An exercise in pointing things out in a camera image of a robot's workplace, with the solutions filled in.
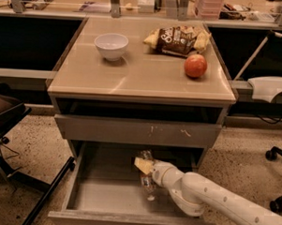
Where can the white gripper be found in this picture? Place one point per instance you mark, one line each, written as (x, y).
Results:
(159, 173)

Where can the clear plastic water bottle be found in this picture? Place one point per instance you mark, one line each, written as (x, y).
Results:
(147, 182)

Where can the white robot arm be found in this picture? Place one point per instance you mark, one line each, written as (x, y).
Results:
(189, 190)

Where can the open middle drawer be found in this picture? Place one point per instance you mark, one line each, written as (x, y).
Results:
(106, 190)

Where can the grey top drawer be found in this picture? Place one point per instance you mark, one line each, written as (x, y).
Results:
(139, 123)

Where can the grey drawer cabinet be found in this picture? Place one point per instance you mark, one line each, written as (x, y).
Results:
(139, 76)

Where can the red apple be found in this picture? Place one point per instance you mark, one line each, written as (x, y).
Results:
(195, 66)

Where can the white bowl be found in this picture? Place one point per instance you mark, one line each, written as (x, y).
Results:
(111, 46)

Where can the brown chip bag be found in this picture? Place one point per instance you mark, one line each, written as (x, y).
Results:
(179, 41)

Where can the white chair seat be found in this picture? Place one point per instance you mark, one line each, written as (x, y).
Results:
(266, 88)

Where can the dark office chair left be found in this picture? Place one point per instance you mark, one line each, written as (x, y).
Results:
(12, 111)

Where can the pink storage box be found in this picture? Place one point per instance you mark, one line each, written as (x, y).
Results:
(208, 9)

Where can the white stick with black tip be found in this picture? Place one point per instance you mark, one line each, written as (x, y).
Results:
(269, 34)

